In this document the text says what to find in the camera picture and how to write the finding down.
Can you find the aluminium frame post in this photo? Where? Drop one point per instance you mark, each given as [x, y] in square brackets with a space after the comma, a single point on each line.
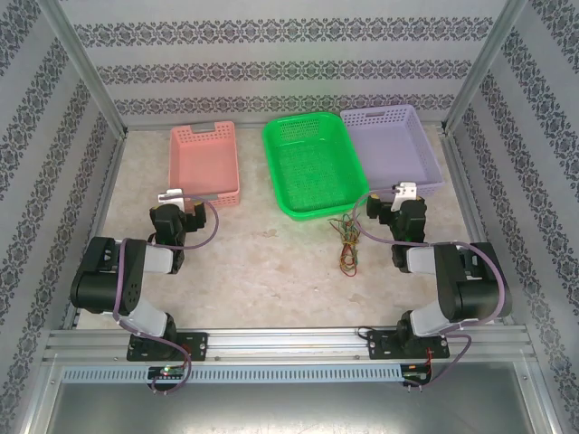
[86, 63]
[488, 63]

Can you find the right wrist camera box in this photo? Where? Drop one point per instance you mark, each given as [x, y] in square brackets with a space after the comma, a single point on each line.
[405, 192]

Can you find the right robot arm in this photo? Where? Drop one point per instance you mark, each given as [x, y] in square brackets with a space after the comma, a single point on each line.
[475, 289]

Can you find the green plastic basket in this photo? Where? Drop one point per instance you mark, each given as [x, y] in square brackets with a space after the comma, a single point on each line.
[312, 181]

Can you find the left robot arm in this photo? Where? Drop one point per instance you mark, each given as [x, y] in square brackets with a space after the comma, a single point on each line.
[104, 280]

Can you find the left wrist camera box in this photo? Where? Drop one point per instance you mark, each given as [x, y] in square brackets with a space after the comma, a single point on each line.
[174, 195]

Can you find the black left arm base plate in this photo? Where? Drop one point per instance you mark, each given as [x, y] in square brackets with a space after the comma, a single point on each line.
[196, 346]

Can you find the grey sheet metal panel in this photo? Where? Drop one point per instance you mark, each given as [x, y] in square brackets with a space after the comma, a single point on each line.
[289, 411]

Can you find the aluminium table edge rail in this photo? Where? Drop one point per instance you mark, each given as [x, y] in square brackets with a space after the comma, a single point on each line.
[97, 226]
[463, 181]

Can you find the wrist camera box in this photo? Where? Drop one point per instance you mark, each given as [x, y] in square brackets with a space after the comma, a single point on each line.
[174, 195]
[405, 192]

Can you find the purple plastic basket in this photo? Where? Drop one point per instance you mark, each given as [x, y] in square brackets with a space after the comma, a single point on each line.
[393, 153]

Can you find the pink plastic basket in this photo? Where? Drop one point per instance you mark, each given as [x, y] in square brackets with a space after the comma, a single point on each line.
[203, 158]

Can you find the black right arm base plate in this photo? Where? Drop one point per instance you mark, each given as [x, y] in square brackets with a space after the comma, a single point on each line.
[377, 346]

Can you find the aluminium mounting rail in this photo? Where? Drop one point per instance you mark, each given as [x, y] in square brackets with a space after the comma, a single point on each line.
[289, 343]

